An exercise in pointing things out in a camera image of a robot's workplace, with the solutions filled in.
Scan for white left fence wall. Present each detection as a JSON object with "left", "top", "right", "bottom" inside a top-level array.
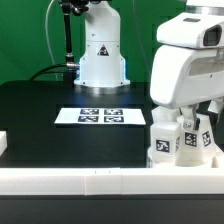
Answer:
[{"left": 0, "top": 131, "right": 7, "bottom": 156}]

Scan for white cable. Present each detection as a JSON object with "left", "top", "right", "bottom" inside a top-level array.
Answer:
[{"left": 44, "top": 0, "right": 59, "bottom": 81}]

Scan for white front fence wall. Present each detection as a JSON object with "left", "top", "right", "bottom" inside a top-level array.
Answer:
[{"left": 0, "top": 168, "right": 224, "bottom": 196}]

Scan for black cable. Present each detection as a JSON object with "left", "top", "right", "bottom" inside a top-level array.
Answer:
[{"left": 29, "top": 64, "right": 69, "bottom": 82}]

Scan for white fence wall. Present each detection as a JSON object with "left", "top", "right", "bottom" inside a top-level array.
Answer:
[
  {"left": 0, "top": 168, "right": 224, "bottom": 196},
  {"left": 0, "top": 131, "right": 7, "bottom": 156}
]

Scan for black camera stand pole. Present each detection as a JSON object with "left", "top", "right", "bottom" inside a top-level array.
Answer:
[{"left": 59, "top": 0, "right": 75, "bottom": 84}]

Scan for white sheet with tags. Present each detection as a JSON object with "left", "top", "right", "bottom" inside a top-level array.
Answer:
[{"left": 55, "top": 108, "right": 146, "bottom": 125}]

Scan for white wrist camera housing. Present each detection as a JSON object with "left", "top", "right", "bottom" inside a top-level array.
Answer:
[{"left": 157, "top": 13, "right": 224, "bottom": 49}]

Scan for white round stool seat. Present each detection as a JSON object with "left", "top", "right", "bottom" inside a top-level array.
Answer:
[{"left": 146, "top": 147, "right": 224, "bottom": 168}]

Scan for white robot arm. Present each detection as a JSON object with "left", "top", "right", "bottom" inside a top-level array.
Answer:
[{"left": 74, "top": 0, "right": 224, "bottom": 130}]

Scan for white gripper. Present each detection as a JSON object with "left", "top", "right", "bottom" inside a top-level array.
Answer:
[{"left": 150, "top": 45, "right": 224, "bottom": 131}]

